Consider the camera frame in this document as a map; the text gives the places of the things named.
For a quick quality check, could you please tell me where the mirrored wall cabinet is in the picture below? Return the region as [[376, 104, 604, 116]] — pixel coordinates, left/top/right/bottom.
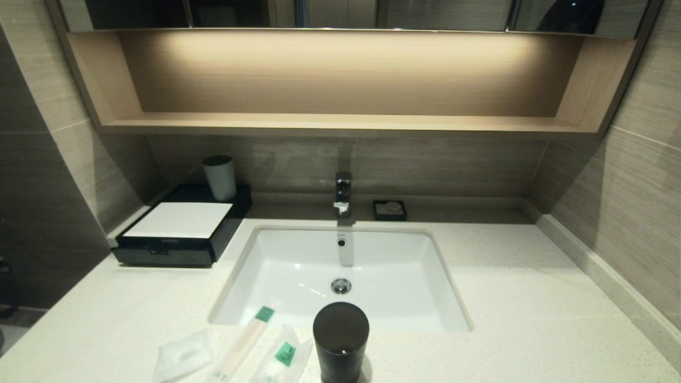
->
[[59, 0, 652, 39]]

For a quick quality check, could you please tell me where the pale grey tumbler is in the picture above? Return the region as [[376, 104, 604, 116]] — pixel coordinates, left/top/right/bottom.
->
[[202, 155, 237, 202]]

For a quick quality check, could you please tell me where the light wooden wall shelf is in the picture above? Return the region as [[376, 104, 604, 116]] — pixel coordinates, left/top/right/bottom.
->
[[45, 0, 666, 141]]

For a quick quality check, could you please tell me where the white ceramic sink basin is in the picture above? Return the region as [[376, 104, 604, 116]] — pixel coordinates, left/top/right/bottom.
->
[[207, 223, 473, 334]]

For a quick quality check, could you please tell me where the black amenity box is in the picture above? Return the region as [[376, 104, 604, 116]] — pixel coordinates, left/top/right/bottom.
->
[[112, 184, 253, 268]]

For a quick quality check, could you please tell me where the clear square plastic packet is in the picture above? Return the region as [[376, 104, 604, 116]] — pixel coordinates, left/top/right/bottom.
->
[[153, 328, 218, 383]]

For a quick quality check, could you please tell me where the white packet green label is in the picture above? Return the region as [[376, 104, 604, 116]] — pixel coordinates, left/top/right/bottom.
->
[[250, 326, 302, 383]]

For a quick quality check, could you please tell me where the black tumbler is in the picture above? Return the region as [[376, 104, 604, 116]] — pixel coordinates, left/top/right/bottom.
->
[[312, 302, 370, 383]]

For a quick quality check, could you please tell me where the chrome basin faucet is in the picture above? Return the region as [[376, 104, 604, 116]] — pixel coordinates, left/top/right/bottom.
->
[[334, 171, 353, 219]]

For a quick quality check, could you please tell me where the long comb packet green label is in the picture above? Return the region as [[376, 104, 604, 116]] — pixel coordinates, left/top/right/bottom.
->
[[210, 306, 277, 383]]

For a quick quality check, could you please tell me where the black soap dish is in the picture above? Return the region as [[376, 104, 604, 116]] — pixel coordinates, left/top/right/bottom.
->
[[372, 199, 408, 221]]

